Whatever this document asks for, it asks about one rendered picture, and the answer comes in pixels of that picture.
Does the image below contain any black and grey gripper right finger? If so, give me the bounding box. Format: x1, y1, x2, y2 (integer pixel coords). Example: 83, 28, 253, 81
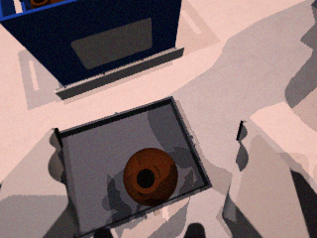
222, 120, 317, 238

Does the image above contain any dark blue plastic crate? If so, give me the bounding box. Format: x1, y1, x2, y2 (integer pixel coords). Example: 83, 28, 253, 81
0, 0, 182, 86

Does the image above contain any grey metal rail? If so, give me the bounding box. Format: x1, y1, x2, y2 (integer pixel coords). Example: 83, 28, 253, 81
54, 45, 184, 223

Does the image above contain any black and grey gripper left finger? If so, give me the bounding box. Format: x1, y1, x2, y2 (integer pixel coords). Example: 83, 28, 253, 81
0, 128, 79, 238

